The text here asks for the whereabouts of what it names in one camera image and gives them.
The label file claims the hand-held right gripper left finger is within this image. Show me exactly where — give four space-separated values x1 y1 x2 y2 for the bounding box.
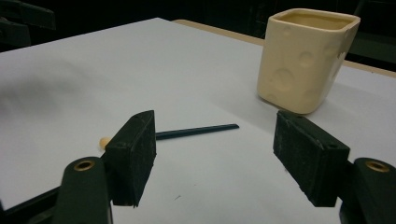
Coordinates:
104 109 157 208

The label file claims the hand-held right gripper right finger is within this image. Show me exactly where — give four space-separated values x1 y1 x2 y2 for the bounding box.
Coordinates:
273 110 350 208

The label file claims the dark blue pencil with eraser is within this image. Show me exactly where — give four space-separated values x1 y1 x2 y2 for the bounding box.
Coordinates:
98 123 240 149

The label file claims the small wooden cup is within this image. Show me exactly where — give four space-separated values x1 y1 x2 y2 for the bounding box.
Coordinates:
256 7 361 115

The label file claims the white paper sheet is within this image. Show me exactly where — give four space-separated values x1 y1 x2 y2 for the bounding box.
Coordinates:
0 17 396 224

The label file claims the light wooden table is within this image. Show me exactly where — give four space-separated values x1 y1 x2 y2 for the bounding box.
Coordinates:
172 19 396 79

